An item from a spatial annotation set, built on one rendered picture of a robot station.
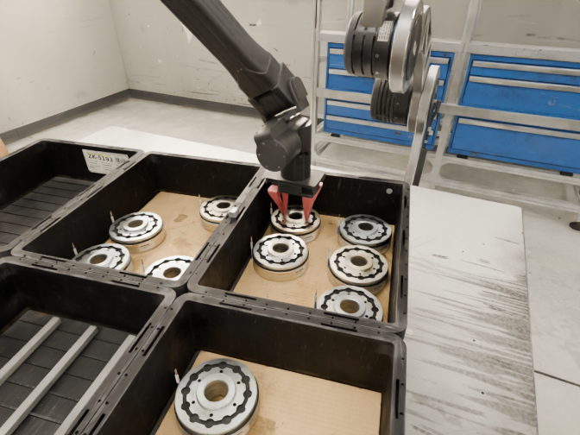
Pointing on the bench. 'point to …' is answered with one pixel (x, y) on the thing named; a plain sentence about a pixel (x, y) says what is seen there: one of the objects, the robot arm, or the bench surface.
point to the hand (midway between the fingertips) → (295, 213)
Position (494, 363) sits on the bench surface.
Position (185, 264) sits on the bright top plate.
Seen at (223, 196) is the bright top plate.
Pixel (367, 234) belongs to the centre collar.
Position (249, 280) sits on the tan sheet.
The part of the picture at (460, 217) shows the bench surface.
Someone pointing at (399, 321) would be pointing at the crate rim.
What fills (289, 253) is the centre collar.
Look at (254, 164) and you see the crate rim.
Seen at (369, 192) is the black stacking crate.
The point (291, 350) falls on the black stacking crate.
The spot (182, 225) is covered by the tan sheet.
